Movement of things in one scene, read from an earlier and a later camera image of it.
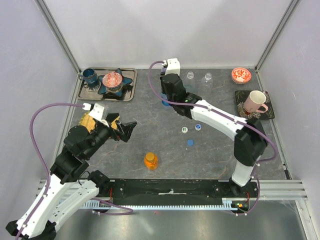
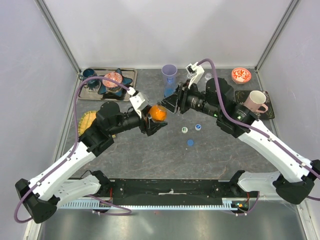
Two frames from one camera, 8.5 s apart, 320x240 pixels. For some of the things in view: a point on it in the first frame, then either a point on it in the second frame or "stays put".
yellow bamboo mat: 89,121 stays put
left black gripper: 125,130 to 152,127
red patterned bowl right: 240,75 stays put
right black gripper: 162,86 to 180,97
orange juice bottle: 151,161 to 158,112
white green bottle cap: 184,129 stays put
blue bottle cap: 190,142 stays put
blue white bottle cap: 198,127 stays put
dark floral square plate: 241,96 stays put
